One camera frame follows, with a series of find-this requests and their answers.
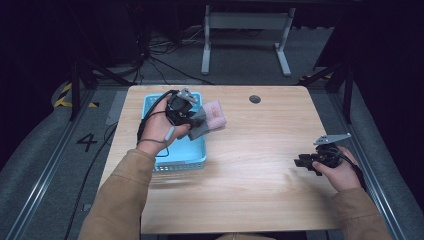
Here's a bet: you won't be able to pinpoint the yellow black hazard tape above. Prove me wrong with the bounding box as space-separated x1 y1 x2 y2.
53 82 100 109

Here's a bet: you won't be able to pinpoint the tangle of black floor cables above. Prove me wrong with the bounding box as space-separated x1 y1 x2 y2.
131 24 215 86

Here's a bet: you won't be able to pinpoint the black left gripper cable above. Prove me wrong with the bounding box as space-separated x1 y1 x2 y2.
136 89 180 158

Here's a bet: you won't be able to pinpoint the white metal stand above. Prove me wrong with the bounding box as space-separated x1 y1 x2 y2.
200 4 297 77

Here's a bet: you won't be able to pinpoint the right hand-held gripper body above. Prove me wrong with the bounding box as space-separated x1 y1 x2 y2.
308 132 352 169

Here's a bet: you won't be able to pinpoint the grey wrist strap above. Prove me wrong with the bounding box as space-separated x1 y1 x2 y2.
139 125 176 145

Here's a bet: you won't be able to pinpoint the aluminium floor rail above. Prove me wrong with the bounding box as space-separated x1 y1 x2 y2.
4 89 98 240
327 92 408 240

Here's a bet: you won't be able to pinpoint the long grey tape strip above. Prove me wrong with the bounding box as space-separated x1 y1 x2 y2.
105 90 129 126

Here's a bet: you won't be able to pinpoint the black floor cable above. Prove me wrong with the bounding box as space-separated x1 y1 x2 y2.
64 122 119 240

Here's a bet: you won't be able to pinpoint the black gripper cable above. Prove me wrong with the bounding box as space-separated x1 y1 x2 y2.
136 89 180 158
328 146 367 192

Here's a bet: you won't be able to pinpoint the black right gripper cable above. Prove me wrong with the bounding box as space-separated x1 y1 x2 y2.
328 146 367 192

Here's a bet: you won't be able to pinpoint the light blue plastic basket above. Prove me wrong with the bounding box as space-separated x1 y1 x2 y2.
142 91 208 173

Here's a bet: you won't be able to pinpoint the person's left hand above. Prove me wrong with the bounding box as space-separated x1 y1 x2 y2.
136 94 192 158

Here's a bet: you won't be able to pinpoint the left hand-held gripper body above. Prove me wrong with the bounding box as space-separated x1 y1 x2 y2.
165 87 199 126

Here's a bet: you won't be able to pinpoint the black metal stand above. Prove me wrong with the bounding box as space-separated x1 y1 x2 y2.
68 56 134 122
299 61 356 125

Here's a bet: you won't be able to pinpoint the person's right hand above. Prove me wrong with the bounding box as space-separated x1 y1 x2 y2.
311 145 364 193

